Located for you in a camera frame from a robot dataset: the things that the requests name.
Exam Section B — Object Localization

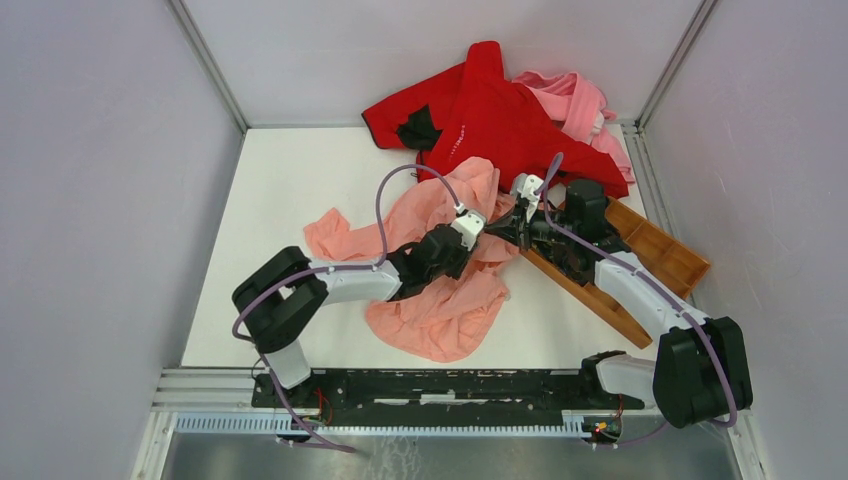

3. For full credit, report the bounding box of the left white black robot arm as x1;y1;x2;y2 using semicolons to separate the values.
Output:
231;221;482;407

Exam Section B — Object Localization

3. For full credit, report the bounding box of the pink garment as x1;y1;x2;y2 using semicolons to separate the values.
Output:
512;71;636;184

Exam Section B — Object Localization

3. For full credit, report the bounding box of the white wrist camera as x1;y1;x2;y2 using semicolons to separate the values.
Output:
450;203;487;252
510;173;544;223

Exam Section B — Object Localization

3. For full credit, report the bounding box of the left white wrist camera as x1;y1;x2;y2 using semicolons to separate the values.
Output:
450;203;487;252

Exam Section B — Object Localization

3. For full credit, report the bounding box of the salmon orange jacket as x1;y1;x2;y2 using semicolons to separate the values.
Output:
303;157;519;363

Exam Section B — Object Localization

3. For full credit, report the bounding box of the wooden divided tray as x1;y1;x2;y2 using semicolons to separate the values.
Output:
523;198;710;350

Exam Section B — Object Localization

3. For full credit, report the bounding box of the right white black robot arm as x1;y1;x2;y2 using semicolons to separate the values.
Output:
486;174;753;429

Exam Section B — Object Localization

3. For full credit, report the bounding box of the red garment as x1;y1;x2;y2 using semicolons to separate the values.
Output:
362;41;631;198

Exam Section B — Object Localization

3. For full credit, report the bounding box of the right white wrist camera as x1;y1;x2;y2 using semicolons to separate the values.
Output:
510;173;544;223

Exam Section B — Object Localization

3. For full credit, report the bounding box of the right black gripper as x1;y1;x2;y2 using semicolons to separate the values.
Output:
484;199;578;252

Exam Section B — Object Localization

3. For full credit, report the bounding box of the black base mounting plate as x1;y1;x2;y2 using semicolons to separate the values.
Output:
285;368;645;427

